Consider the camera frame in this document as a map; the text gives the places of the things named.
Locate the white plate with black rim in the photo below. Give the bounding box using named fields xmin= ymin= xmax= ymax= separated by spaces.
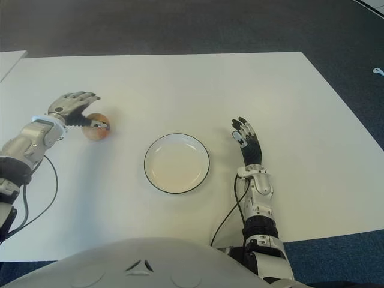
xmin=143 ymin=133 xmax=211 ymax=194

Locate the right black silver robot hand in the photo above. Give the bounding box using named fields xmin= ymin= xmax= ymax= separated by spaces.
xmin=230 ymin=116 xmax=264 ymax=166

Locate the grey robot torso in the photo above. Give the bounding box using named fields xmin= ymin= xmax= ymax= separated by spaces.
xmin=0 ymin=236 xmax=313 ymax=288

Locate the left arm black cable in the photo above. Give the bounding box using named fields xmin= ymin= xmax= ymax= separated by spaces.
xmin=5 ymin=154 xmax=59 ymax=238

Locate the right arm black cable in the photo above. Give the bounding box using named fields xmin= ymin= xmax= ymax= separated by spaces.
xmin=209 ymin=175 xmax=250 ymax=247

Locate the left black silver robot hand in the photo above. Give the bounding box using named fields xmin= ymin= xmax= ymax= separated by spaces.
xmin=47 ymin=91 xmax=109 ymax=130

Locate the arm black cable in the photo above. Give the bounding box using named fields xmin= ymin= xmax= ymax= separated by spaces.
xmin=209 ymin=175 xmax=250 ymax=247
xmin=5 ymin=154 xmax=59 ymax=238

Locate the white side table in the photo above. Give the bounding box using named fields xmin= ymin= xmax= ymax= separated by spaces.
xmin=0 ymin=50 xmax=28 ymax=82

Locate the yellow-red apple with sticker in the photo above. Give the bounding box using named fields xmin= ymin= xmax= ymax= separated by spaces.
xmin=81 ymin=113 xmax=112 ymax=141

